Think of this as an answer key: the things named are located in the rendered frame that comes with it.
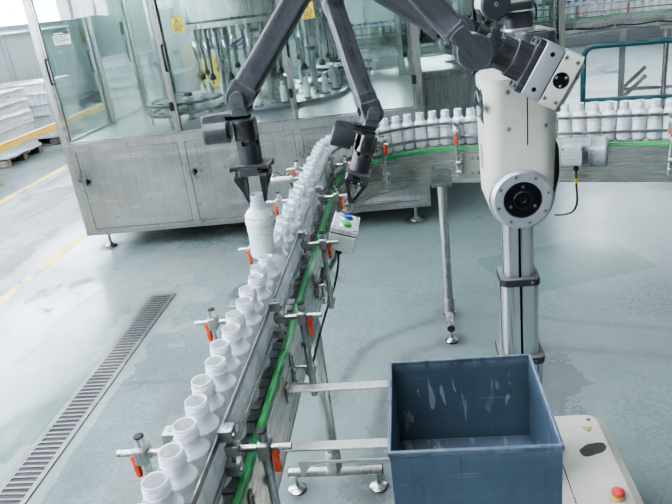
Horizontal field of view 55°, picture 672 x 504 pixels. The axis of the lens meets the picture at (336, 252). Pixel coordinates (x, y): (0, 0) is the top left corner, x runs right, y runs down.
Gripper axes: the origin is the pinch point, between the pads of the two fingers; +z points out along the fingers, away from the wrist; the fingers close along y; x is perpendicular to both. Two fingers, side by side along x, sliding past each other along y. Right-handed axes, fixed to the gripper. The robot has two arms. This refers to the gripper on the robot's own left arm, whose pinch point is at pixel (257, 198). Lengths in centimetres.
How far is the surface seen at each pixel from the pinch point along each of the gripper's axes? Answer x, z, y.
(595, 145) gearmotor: 127, 27, 116
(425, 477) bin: -54, 40, 36
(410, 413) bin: -23, 48, 34
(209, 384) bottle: -61, 13, 2
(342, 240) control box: 23.5, 21.6, 17.0
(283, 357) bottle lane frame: -25.8, 29.7, 6.5
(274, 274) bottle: -7.9, 17.1, 3.2
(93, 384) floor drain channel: 125, 131, -134
